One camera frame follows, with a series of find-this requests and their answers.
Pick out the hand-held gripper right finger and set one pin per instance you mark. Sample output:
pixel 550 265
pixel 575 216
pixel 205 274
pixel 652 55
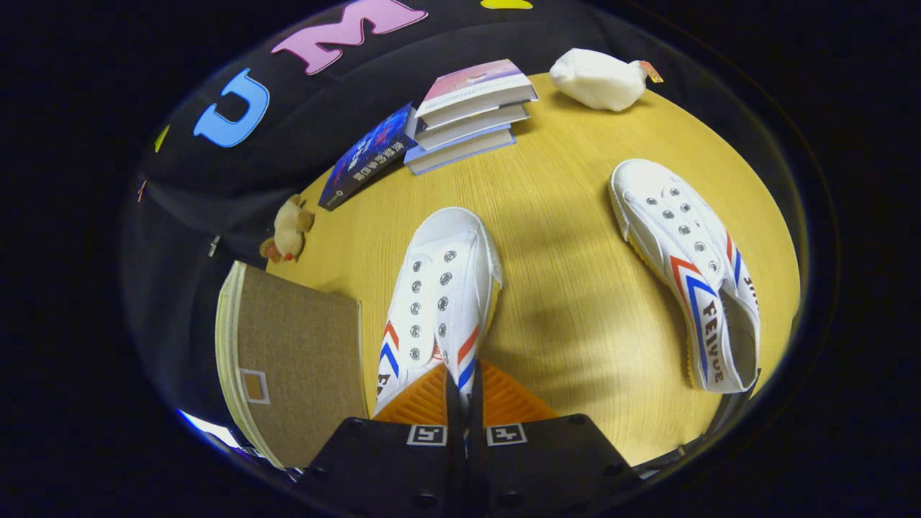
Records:
pixel 476 403

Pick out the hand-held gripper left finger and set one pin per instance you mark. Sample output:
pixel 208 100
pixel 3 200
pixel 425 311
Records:
pixel 455 403

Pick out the white canvas shoe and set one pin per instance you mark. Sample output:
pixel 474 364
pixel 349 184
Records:
pixel 683 266
pixel 439 288

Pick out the brown fabric storage box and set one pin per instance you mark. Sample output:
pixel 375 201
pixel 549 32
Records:
pixel 302 374

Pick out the tan plush dog toy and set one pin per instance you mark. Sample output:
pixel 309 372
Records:
pixel 291 230

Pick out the light blue cover book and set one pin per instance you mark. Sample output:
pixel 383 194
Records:
pixel 460 149

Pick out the dark blue book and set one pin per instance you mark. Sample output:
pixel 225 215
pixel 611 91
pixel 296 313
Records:
pixel 367 155

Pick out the silver cloth clip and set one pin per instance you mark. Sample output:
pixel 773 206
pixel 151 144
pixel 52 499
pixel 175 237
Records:
pixel 214 246

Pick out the pink cover book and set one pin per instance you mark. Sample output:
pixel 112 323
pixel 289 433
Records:
pixel 471 83

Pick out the white plush toy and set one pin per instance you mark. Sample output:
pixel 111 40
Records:
pixel 597 79

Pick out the pink cloth clip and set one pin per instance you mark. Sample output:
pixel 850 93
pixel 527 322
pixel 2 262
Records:
pixel 142 191

